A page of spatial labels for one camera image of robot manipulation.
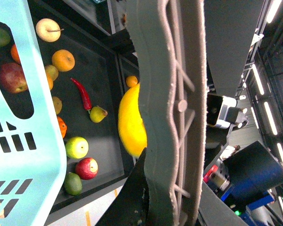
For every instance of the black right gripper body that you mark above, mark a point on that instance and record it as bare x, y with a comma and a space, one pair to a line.
222, 112

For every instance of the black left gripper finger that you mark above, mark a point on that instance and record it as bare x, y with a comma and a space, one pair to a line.
131, 206

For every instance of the yellow lemon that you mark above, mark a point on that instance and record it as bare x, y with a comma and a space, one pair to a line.
130, 123

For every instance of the grey-brown basket handle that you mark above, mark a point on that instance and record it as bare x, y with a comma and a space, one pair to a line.
170, 41

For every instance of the light teal shopping basket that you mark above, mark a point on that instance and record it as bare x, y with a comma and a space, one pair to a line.
33, 161

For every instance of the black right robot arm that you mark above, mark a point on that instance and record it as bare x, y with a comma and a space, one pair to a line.
240, 179

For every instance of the red apple front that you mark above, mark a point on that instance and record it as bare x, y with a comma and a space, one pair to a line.
87, 168

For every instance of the green avocado front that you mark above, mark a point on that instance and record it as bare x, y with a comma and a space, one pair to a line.
72, 184

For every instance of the green apple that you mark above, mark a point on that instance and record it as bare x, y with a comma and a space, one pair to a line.
76, 147

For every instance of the yellow green pear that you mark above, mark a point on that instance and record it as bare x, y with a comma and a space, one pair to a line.
97, 114

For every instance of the large orange centre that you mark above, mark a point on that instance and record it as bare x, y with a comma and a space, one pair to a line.
62, 126

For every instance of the red chili pepper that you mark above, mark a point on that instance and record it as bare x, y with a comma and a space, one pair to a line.
87, 105

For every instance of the brown kiwi lower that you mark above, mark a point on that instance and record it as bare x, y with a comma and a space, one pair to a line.
57, 104

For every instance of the brown kiwi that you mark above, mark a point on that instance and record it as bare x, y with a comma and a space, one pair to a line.
57, 104
52, 71

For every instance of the yellow orange fruit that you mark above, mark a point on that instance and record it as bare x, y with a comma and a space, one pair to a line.
50, 81

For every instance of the brown kiwi upper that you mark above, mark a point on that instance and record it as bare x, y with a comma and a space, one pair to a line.
52, 71

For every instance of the golden yellow apple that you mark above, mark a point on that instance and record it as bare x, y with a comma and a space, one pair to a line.
63, 60

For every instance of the red yellow apple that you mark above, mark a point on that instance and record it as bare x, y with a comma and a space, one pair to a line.
12, 78

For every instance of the white pear with stem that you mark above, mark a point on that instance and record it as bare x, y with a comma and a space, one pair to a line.
48, 30

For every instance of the small orange tangerine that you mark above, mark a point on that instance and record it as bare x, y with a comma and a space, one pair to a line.
14, 54

